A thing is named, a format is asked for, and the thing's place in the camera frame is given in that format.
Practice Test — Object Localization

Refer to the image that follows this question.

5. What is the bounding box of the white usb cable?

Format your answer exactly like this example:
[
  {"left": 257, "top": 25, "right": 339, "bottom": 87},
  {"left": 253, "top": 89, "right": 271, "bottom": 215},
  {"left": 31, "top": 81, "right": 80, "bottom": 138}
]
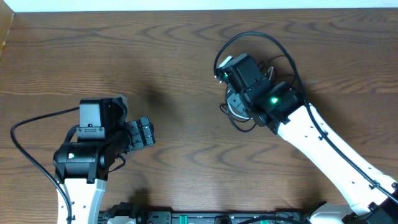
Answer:
[{"left": 226, "top": 65, "right": 275, "bottom": 121}]

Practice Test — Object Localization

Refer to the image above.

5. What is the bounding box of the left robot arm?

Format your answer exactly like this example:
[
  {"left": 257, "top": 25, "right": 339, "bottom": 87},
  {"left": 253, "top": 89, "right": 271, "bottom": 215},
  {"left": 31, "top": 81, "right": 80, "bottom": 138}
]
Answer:
[{"left": 53, "top": 95, "right": 155, "bottom": 223}]

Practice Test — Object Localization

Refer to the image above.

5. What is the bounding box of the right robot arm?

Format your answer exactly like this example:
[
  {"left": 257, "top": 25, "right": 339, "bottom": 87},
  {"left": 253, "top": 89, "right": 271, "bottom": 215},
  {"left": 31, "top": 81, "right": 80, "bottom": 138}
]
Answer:
[{"left": 215, "top": 54, "right": 397, "bottom": 223}]

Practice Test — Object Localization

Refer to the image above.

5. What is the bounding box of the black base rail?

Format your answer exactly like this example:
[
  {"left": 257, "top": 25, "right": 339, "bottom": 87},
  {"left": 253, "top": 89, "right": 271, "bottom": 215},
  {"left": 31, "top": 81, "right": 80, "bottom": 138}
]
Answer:
[{"left": 98, "top": 202, "right": 309, "bottom": 224}]

